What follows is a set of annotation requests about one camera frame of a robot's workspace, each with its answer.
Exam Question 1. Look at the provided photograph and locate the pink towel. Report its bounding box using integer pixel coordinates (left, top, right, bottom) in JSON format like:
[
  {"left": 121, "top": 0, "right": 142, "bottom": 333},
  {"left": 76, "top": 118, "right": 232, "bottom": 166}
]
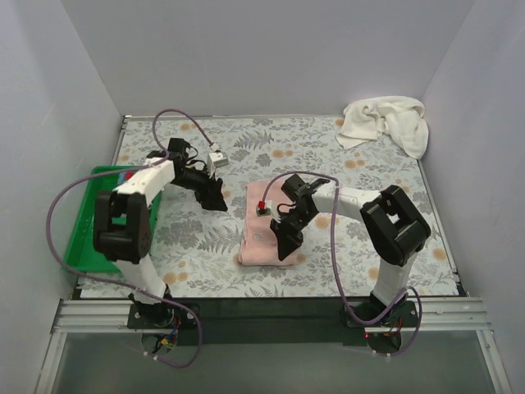
[{"left": 239, "top": 181, "right": 299, "bottom": 267}]

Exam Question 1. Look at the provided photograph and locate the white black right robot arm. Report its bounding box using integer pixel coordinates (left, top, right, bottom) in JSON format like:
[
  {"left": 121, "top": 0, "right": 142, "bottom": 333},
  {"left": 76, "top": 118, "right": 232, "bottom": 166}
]
[{"left": 256, "top": 172, "right": 431, "bottom": 325}]

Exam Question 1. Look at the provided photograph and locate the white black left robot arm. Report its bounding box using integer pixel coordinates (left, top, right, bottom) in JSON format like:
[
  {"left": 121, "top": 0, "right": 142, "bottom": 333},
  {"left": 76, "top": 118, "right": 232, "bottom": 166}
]
[{"left": 93, "top": 138, "right": 228, "bottom": 326}]

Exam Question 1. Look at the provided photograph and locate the blue rolled towel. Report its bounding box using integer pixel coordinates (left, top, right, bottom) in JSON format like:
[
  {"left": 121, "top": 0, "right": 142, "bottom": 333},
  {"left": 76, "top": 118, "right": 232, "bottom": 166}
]
[{"left": 117, "top": 172, "right": 134, "bottom": 185}]

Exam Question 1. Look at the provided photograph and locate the white crumpled towel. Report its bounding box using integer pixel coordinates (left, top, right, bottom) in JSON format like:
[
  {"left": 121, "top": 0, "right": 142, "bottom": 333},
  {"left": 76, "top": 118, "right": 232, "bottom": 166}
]
[{"left": 336, "top": 96, "right": 429, "bottom": 159}]

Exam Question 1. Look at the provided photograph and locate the green plastic tray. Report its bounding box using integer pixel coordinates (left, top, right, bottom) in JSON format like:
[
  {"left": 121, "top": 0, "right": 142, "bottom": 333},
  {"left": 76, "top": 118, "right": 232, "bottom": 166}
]
[{"left": 61, "top": 165, "right": 161, "bottom": 273}]

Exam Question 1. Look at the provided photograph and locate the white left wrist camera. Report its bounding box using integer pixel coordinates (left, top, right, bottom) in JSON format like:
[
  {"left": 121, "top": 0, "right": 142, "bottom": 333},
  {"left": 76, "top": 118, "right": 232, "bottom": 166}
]
[{"left": 207, "top": 151, "right": 229, "bottom": 172}]

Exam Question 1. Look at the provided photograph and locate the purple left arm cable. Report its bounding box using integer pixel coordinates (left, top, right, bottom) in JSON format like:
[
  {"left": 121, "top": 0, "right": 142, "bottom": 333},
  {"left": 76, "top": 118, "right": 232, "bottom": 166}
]
[{"left": 45, "top": 108, "right": 221, "bottom": 369}]

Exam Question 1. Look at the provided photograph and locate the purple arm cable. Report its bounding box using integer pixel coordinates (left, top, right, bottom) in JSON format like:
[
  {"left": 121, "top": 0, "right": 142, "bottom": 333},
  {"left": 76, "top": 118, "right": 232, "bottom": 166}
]
[
  {"left": 45, "top": 108, "right": 221, "bottom": 369},
  {"left": 257, "top": 172, "right": 422, "bottom": 357}
]

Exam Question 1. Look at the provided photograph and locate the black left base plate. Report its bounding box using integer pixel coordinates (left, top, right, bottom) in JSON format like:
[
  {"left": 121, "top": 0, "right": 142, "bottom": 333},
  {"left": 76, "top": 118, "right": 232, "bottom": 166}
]
[{"left": 126, "top": 303, "right": 196, "bottom": 329}]

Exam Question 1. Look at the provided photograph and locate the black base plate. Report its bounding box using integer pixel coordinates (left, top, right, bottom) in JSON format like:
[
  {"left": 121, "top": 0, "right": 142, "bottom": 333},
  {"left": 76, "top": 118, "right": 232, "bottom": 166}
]
[
  {"left": 126, "top": 303, "right": 196, "bottom": 329},
  {"left": 340, "top": 298, "right": 418, "bottom": 328}
]

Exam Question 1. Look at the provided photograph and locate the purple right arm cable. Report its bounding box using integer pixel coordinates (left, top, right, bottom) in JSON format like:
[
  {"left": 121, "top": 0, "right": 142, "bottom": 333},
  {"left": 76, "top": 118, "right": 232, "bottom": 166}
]
[{"left": 257, "top": 172, "right": 422, "bottom": 357}]

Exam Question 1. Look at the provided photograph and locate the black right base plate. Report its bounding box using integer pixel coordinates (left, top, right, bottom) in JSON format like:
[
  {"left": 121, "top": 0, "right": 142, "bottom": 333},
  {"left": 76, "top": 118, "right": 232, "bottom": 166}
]
[{"left": 340, "top": 298, "right": 418, "bottom": 328}]

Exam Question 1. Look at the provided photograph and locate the aluminium frame rail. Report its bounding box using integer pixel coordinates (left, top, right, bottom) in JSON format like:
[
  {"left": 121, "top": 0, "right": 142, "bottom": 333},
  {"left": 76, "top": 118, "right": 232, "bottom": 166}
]
[{"left": 52, "top": 296, "right": 491, "bottom": 332}]

